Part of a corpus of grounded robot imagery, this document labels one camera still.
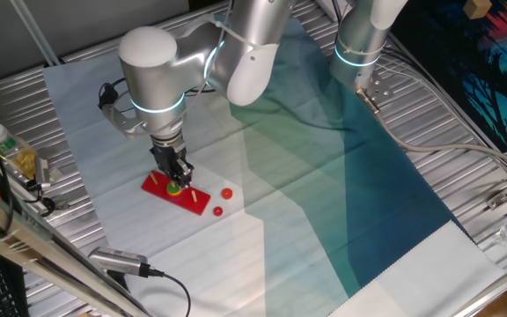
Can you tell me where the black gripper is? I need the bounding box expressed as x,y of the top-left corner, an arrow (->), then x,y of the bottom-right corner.
149,142 -> 195,191

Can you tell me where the red Hanoi board with pegs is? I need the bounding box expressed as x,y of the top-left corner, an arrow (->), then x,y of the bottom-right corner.
141,170 -> 212,217

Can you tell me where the plain wooden block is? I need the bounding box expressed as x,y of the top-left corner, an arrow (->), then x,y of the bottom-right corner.
463,0 -> 493,20

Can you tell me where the blue green white tablecloth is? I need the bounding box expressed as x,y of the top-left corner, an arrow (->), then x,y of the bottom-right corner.
41,6 -> 507,317

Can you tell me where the yellow oil bottle white cap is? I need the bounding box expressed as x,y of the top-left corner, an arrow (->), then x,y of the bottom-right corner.
0,122 -> 39,181

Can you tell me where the thin grey metal bar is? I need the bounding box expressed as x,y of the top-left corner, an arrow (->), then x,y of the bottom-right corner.
9,0 -> 61,67

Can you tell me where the colourful sunset poster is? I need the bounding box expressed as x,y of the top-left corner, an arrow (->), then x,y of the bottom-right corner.
389,0 -> 507,153

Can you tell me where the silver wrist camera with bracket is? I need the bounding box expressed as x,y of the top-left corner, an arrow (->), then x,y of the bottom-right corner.
99,103 -> 147,140

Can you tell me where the black silver-camera cable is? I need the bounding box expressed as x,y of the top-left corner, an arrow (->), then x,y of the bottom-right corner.
138,262 -> 193,317

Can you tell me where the silver ribbed camera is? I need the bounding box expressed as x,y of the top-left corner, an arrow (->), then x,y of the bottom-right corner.
87,246 -> 151,278

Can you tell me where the black looped camera cable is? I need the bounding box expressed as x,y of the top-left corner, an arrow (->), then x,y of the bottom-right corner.
24,180 -> 57,217

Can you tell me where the grey camera on mount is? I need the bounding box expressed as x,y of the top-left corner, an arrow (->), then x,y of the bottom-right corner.
34,154 -> 52,191

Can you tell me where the aluminium frame beam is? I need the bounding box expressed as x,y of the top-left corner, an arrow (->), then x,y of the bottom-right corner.
0,173 -> 151,317

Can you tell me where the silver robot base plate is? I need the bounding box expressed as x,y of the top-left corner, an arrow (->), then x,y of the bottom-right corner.
353,70 -> 394,106

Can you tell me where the thick grey robot cable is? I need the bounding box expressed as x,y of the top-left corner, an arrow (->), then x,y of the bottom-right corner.
356,87 -> 507,177

